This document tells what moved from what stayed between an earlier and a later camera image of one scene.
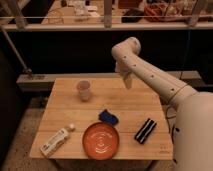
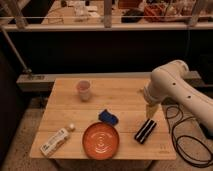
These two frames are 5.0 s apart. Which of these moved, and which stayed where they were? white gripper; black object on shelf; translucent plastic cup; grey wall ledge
Moved: white gripper
Stayed: translucent plastic cup; black object on shelf; grey wall ledge
